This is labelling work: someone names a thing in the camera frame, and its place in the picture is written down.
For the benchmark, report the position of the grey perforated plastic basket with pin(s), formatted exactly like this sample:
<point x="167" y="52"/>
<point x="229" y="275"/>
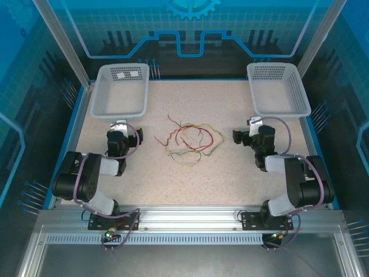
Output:
<point x="276" y="92"/>
<point x="118" y="95"/>

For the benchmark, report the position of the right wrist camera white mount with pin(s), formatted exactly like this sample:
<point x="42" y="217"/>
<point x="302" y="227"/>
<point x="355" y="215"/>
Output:
<point x="255" y="127"/>

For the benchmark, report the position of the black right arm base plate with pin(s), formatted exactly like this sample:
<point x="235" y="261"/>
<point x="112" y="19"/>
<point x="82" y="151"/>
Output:
<point x="252" y="220"/>

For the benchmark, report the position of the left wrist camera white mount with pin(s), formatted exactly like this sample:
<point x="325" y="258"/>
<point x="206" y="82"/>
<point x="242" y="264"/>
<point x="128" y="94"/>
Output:
<point x="121" y="127"/>

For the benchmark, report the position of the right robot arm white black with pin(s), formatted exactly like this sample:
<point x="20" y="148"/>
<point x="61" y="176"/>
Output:
<point x="276" y="207"/>

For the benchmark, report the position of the small connector with green light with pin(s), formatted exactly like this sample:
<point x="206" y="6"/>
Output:
<point x="277" y="236"/>
<point x="109" y="234"/>

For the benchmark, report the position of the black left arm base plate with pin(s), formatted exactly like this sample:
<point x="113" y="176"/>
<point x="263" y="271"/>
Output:
<point x="129" y="222"/>

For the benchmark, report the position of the aluminium frame post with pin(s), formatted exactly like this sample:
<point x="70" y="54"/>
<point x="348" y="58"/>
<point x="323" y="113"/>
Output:
<point x="317" y="43"/>
<point x="67" y="43"/>

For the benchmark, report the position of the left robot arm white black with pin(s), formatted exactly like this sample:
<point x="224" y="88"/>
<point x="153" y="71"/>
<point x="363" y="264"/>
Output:
<point x="95" y="202"/>

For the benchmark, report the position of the aluminium frame rail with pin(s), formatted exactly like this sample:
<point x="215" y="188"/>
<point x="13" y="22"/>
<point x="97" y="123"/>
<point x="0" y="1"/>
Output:
<point x="187" y="219"/>

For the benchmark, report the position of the white sticker label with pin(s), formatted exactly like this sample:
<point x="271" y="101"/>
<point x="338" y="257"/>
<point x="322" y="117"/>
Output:
<point x="134" y="74"/>
<point x="121" y="76"/>

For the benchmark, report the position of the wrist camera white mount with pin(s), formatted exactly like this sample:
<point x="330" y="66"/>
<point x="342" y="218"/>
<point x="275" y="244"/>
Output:
<point x="121" y="127"/>
<point x="255" y="127"/>

